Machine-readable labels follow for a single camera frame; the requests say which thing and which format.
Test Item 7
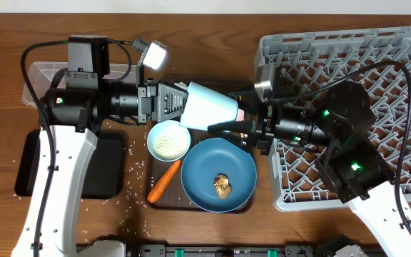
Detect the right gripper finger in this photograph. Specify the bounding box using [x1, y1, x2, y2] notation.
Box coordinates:
[225, 90, 262, 107]
[208, 121, 256, 133]

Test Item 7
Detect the pink cup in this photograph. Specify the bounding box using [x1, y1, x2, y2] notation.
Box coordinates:
[236, 109, 245, 121]

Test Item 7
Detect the light blue cup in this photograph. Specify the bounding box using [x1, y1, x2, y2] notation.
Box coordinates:
[180, 82, 238, 131]

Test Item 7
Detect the blue plate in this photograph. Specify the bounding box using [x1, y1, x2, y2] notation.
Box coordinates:
[181, 138, 257, 213]

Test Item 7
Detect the brown food scrap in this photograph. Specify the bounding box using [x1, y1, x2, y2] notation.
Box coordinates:
[213, 174, 231, 199]

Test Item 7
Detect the orange carrot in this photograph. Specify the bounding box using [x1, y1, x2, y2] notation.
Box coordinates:
[147, 160, 181, 203]

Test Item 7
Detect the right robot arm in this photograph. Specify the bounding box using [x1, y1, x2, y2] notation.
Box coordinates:
[208, 81, 411, 256]

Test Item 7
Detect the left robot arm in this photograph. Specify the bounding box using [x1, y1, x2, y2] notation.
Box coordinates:
[12, 35, 188, 256]

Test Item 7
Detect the grey dishwasher rack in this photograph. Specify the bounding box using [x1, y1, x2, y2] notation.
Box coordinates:
[254, 26, 411, 212]

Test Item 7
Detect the right wooden chopstick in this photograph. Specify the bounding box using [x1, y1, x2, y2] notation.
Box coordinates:
[240, 133, 248, 148]

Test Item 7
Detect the light blue rice bowl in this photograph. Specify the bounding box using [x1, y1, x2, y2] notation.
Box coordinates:
[146, 120, 191, 162]

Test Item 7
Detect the black plastic tray bin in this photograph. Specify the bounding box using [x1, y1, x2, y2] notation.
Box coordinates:
[14, 130, 126, 200]

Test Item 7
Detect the brown serving tray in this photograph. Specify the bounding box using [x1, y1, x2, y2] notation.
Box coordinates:
[144, 74, 257, 214]

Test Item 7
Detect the clear plastic bin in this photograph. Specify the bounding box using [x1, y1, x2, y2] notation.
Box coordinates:
[21, 61, 137, 108]

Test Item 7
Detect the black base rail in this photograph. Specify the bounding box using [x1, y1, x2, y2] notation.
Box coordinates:
[76, 243, 335, 257]

